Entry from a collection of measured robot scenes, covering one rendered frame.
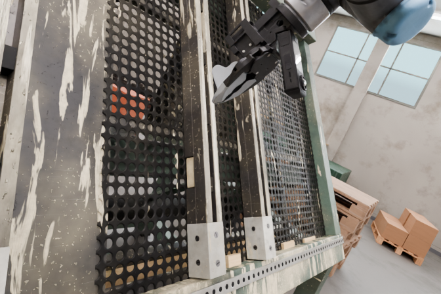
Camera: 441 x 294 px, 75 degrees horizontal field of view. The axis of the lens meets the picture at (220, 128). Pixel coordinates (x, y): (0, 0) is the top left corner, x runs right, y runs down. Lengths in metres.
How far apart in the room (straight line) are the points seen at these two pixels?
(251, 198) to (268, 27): 0.59
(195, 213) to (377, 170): 7.07
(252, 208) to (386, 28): 0.68
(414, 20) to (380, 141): 7.26
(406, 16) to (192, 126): 0.55
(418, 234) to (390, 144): 2.37
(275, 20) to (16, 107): 0.44
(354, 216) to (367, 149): 4.72
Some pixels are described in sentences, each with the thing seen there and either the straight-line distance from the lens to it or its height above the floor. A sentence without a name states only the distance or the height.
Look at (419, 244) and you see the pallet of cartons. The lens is 6.14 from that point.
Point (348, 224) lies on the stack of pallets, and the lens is 3.10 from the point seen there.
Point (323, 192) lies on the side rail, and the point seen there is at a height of 1.06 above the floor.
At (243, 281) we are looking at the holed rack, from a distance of 0.89.
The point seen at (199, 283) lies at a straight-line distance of 0.76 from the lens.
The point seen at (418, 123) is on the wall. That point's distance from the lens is 7.77.
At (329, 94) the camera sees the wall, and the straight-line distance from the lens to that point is 7.95.
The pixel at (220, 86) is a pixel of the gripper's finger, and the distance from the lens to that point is 0.54.
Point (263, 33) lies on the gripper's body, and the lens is 0.55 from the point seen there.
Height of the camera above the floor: 1.34
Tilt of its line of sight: 7 degrees down
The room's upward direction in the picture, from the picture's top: 24 degrees clockwise
